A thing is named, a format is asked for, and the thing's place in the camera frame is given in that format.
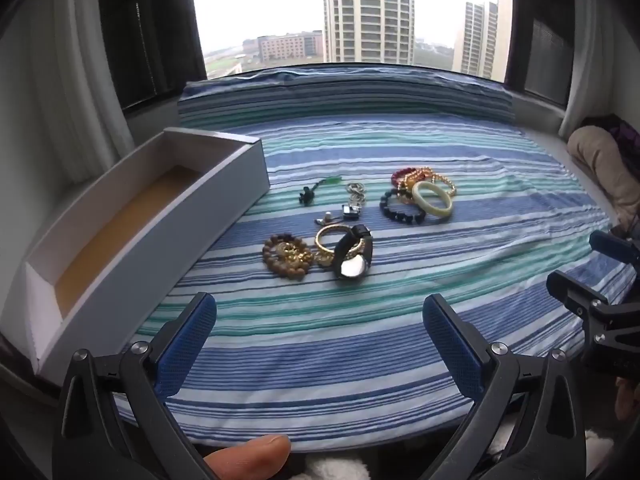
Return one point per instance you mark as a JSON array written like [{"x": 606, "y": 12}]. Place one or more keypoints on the person's right hand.
[{"x": 629, "y": 402}]

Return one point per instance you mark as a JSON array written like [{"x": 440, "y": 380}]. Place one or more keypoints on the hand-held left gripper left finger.
[{"x": 185, "y": 340}]

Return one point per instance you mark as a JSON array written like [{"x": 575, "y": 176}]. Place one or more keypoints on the gold bangle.
[{"x": 325, "y": 232}]

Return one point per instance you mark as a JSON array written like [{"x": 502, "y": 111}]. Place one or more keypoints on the low brown building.
[{"x": 290, "y": 46}]

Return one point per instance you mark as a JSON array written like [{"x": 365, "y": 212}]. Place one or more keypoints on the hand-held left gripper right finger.
[{"x": 450, "y": 345}]

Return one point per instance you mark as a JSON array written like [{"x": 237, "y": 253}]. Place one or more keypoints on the silver black charm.
[{"x": 351, "y": 211}]

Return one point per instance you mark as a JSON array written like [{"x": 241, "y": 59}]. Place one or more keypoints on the person's left hand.
[{"x": 250, "y": 455}]

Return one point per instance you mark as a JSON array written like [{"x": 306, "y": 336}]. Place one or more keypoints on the black wristwatch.
[{"x": 352, "y": 260}]

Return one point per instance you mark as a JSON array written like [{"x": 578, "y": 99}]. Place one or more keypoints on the white curtain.
[
  {"x": 80, "y": 85},
  {"x": 590, "y": 60}
]

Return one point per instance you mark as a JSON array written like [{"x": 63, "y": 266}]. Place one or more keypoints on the white fluffy clothing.
[{"x": 600, "y": 455}]

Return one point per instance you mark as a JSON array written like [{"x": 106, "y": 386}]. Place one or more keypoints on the pale jade bangle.
[{"x": 425, "y": 208}]

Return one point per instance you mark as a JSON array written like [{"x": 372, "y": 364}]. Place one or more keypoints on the white cardboard box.
[{"x": 165, "y": 260}]

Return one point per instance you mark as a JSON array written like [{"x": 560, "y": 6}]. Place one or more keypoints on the striped bolster pillow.
[{"x": 350, "y": 95}]

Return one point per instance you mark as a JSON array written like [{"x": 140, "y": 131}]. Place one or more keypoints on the purple cloth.
[{"x": 627, "y": 135}]

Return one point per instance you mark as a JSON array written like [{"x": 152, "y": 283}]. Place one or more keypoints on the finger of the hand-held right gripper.
[
  {"x": 565, "y": 285},
  {"x": 607, "y": 246}
]

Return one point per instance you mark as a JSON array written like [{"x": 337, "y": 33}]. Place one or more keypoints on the twin tower buildings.
[{"x": 480, "y": 35}]

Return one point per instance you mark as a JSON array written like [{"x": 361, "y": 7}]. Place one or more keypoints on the dark window blind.
[
  {"x": 150, "y": 35},
  {"x": 542, "y": 35}
]

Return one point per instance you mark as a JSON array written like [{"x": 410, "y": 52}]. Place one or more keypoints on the tall tower building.
[{"x": 367, "y": 10}]

